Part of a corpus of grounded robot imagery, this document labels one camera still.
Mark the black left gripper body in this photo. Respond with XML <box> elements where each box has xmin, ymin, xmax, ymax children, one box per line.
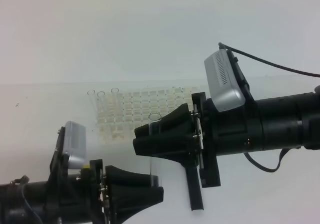
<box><xmin>48</xmin><ymin>126</ymin><xmax>110</xmax><ymax>223</ymax></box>

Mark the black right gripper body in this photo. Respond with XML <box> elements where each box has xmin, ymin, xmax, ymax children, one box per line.
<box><xmin>191</xmin><ymin>92</ymin><xmax>262</xmax><ymax>188</ymax></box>

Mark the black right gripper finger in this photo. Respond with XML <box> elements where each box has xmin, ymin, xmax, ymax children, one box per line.
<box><xmin>134</xmin><ymin>103</ymin><xmax>193</xmax><ymax>138</ymax></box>
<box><xmin>133</xmin><ymin>133</ymin><xmax>198</xmax><ymax>165</ymax></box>

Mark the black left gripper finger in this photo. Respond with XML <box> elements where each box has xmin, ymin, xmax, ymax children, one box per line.
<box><xmin>108</xmin><ymin>186</ymin><xmax>164</xmax><ymax>223</ymax></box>
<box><xmin>105</xmin><ymin>165</ymin><xmax>159</xmax><ymax>187</ymax></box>

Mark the clear glass test tube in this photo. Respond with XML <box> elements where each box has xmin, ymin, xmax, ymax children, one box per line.
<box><xmin>148</xmin><ymin>113</ymin><xmax>162</xmax><ymax>186</ymax></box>

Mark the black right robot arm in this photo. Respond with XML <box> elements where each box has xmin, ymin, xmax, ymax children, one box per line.
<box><xmin>133</xmin><ymin>92</ymin><xmax>320</xmax><ymax>188</ymax></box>

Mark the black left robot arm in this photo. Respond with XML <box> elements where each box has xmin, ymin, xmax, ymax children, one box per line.
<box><xmin>0</xmin><ymin>124</ymin><xmax>164</xmax><ymax>223</ymax></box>

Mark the white plastic test tube rack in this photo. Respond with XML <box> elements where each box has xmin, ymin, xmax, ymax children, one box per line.
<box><xmin>95</xmin><ymin>86</ymin><xmax>202</xmax><ymax>145</ymax></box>

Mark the clear tube far left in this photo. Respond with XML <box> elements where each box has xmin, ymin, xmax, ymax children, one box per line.
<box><xmin>87</xmin><ymin>89</ymin><xmax>97</xmax><ymax>115</ymax></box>

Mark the black scoop tool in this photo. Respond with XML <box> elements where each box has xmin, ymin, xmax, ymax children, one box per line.
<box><xmin>185</xmin><ymin>166</ymin><xmax>204</xmax><ymax>210</ymax></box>

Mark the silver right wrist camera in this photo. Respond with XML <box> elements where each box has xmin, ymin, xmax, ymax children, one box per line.
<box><xmin>204</xmin><ymin>49</ymin><xmax>254</xmax><ymax>112</ymax></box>

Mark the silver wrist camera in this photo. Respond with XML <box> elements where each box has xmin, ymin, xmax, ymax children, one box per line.
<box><xmin>62</xmin><ymin>121</ymin><xmax>87</xmax><ymax>169</ymax></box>
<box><xmin>204</xmin><ymin>49</ymin><xmax>254</xmax><ymax>112</ymax></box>

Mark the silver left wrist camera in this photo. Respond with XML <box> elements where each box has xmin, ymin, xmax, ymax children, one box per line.
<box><xmin>62</xmin><ymin>121</ymin><xmax>87</xmax><ymax>169</ymax></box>

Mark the black camera cable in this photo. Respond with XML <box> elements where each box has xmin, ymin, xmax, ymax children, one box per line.
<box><xmin>218</xmin><ymin>42</ymin><xmax>320</xmax><ymax>78</ymax></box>

